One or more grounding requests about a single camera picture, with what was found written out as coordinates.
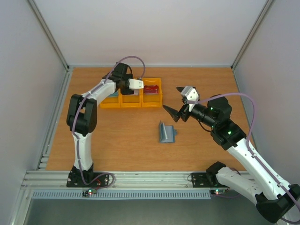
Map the right yellow bin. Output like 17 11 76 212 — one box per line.
141 77 163 108

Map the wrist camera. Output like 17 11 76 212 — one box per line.
128 79 144 89
180 86 199 112

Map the aluminium front rail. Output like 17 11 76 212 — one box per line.
22 170 279 190

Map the circuit board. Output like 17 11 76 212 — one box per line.
210 189 228 195
82 189 98 197

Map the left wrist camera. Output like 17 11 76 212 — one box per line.
128 79 144 89

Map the teal cards stack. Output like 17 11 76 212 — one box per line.
108 92 119 98

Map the yellow bin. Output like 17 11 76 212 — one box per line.
121 89 142 108
141 77 163 108
100 80 121 109

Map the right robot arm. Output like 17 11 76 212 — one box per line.
163 86 300 225

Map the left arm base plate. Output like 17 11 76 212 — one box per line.
66 167 111 188

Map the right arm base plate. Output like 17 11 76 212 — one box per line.
190 172 228 189

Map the grey slotted cable duct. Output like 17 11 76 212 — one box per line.
32 190 210 200

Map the left circuit board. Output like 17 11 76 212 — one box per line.
82 189 98 197

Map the teal card holder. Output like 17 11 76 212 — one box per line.
158 121 178 143

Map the middle yellow bin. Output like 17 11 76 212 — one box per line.
121 89 142 108

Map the left yellow bin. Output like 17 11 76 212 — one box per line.
100 80 121 109

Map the right circuit board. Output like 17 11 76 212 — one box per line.
210 189 228 195

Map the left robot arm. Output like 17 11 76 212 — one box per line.
66 62 143 187

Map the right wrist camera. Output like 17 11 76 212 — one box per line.
180 86 199 112

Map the red cards stack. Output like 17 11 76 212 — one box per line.
143 85 159 95

